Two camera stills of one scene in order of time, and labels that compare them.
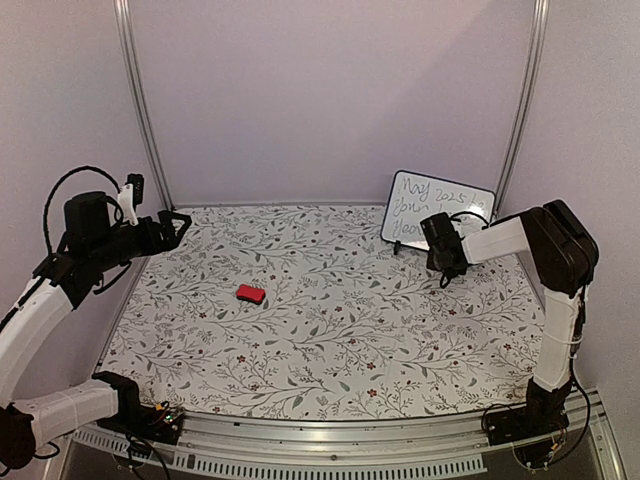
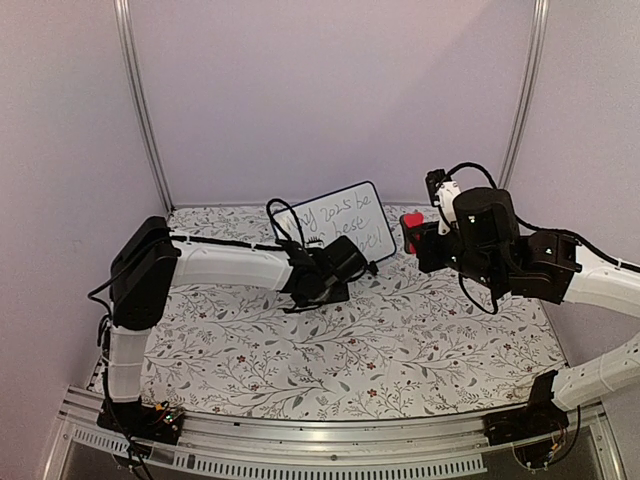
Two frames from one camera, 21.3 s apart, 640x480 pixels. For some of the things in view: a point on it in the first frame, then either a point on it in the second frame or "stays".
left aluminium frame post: x=124 y=18 stays
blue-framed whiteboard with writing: x=414 y=198 to x=354 y=212
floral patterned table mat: x=317 y=312 stays
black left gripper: x=156 y=245 to x=341 y=292
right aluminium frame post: x=529 y=106 stays
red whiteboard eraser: x=254 y=295 to x=412 y=219
